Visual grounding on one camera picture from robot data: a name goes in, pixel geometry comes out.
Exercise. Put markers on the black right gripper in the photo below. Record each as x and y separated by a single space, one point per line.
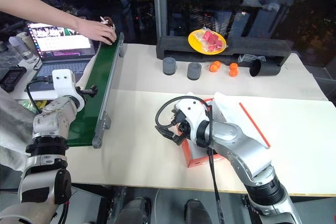
182 124

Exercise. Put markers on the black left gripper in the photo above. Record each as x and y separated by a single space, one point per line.
88 91

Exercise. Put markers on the brown shoe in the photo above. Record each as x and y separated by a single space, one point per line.
109 23

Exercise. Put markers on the person's bare forearm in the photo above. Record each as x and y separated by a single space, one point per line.
34 6

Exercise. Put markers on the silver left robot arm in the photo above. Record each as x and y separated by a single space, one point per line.
44 129

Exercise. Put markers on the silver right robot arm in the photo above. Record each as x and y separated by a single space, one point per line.
236 142

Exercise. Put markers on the orange shoebox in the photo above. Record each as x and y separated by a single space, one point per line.
202 159

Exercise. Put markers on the person's bare hand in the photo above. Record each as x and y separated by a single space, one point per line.
98 32

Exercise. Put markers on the green conveyor belt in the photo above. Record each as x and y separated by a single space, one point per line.
92 87

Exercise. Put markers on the open laptop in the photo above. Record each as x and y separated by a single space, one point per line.
61 48

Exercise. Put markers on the grey foam cylinder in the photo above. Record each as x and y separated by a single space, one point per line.
194 71
168 66

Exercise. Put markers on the clear glass cup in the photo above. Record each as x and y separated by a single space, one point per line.
25 51

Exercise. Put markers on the orange plastic toy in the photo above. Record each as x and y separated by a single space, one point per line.
232 69
215 66

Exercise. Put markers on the black flat device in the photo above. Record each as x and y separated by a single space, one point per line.
11 78

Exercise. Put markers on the grey cloth garment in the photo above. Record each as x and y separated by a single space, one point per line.
13 124

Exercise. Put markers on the dark rounded shape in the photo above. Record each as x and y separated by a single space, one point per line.
197 213
136 212

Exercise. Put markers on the yellow plate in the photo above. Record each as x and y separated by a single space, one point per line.
195 44

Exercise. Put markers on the red blocks in clear bag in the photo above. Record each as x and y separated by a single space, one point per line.
213 40

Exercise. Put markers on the black cylinder cup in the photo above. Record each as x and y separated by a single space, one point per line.
265 68

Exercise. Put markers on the black foam block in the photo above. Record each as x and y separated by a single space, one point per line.
262 45

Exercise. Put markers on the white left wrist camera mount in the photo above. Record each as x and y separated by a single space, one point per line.
63 81

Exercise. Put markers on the grey metal post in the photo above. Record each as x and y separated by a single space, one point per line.
160 3

